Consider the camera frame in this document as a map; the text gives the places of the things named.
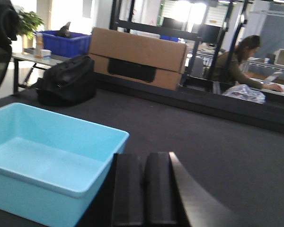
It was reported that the black metal shelf rack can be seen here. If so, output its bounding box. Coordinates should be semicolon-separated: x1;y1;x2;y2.
109;0;249;84

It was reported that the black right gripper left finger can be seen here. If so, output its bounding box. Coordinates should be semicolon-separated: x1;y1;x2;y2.
111;154;143;226

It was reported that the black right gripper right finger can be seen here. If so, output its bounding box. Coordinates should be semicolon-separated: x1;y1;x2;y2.
144;152;177;225

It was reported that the green potted plant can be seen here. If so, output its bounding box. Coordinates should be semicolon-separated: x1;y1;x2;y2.
17;8;44;39

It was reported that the grey folding table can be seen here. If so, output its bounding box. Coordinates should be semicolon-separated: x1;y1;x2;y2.
11;48;69;94

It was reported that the white cup on table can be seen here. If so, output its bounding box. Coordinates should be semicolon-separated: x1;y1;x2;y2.
40;49;52;60

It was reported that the white patterned plastic bag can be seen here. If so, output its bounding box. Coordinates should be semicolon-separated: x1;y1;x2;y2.
222;84;266;104

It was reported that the light blue plastic bin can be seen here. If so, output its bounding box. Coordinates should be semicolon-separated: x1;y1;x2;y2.
0;103;129;227

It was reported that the brown cardboard box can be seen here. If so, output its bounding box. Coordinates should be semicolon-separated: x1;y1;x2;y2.
89;27;187;90

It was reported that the blue crate on table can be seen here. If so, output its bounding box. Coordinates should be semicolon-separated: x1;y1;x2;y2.
41;30;91;58

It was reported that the dark conveyor belt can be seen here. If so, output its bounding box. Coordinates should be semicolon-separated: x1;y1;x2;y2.
0;88;284;227

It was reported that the black bag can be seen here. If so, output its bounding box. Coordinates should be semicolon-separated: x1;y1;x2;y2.
35;55;97;107

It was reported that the seated person in olive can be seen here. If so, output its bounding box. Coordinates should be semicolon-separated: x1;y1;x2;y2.
211;35;283;92

